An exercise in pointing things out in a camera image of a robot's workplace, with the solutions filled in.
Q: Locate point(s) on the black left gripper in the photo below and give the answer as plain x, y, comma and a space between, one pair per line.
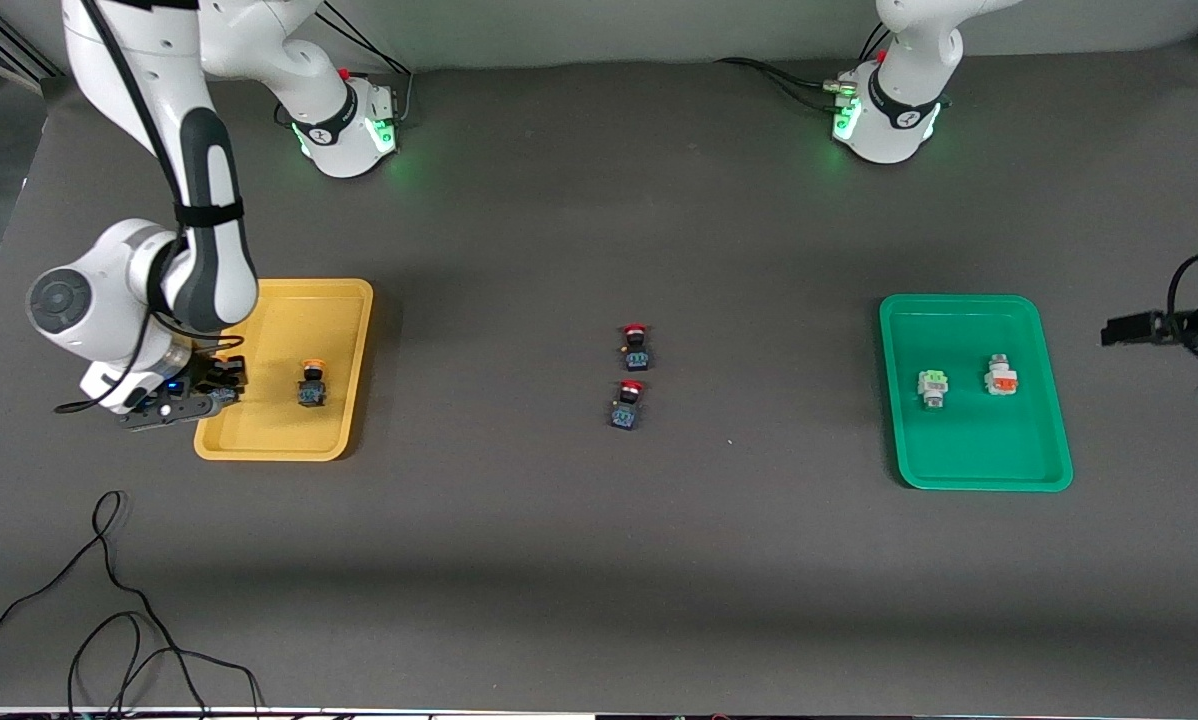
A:
1191, 325

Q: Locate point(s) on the green plastic tray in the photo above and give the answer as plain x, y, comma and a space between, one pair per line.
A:
979, 450

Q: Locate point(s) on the red mushroom push button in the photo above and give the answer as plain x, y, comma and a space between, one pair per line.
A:
637, 355
626, 412

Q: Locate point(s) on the yellow plastic tray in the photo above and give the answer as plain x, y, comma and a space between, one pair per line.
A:
289, 430

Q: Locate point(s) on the dark gray table mat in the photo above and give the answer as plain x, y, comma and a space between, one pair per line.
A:
559, 560

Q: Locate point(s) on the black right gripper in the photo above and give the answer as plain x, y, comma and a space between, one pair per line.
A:
206, 380

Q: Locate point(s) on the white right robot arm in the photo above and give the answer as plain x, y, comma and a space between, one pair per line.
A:
209, 250

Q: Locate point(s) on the green-base white push button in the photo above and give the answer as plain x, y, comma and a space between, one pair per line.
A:
933, 390

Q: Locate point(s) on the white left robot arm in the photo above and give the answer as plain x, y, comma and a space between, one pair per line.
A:
894, 110

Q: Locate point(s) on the orange-base white push button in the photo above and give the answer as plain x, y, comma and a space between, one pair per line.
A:
1001, 377

